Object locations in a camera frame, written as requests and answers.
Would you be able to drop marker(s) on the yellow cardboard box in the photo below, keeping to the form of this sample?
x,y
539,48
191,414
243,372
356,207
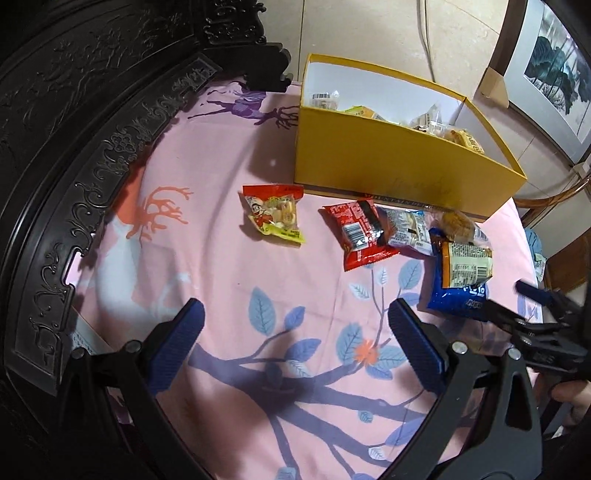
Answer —
x,y
383,170

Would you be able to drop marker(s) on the white clear snack packet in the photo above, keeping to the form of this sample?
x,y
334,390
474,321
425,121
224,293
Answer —
x,y
408,230

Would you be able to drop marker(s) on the framed ink painting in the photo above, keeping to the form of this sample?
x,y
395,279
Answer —
x,y
554,69

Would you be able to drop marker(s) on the red yellow cartoon snack packet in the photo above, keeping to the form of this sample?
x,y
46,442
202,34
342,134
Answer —
x,y
274,214

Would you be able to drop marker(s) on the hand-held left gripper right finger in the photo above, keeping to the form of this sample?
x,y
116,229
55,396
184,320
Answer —
x,y
418,346

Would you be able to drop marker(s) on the blue snack packet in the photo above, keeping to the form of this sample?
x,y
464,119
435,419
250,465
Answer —
x,y
457,300

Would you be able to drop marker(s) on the yellow green snack packet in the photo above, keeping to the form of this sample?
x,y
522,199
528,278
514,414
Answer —
x,y
362,113

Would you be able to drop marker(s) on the pink floral tablecloth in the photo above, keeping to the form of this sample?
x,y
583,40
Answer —
x,y
221,277

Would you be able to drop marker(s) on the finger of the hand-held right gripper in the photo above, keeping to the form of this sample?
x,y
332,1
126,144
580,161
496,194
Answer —
x,y
510,318
540,295

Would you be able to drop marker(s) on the dark carved wooden furniture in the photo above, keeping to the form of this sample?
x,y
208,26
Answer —
x,y
83,115

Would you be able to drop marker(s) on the cardboard corner protector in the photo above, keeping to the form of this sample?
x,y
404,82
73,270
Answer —
x,y
493,87

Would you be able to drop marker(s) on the white paper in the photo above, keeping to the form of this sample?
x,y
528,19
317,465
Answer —
x,y
87,339

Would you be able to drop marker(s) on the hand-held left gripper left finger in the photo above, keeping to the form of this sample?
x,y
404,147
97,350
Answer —
x,y
178,346

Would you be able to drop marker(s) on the white wrapped snack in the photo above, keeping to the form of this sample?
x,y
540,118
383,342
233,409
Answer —
x,y
325,99

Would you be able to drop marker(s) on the clear wrapped snack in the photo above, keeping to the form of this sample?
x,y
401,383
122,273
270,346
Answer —
x,y
429,122

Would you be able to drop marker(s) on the clear orange cake packet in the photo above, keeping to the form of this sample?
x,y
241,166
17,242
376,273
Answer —
x,y
457,226

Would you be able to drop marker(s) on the orange labelled snack packet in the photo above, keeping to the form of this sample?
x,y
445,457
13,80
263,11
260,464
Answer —
x,y
466,265

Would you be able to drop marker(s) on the person's right hand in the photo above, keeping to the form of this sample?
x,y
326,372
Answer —
x,y
570,399

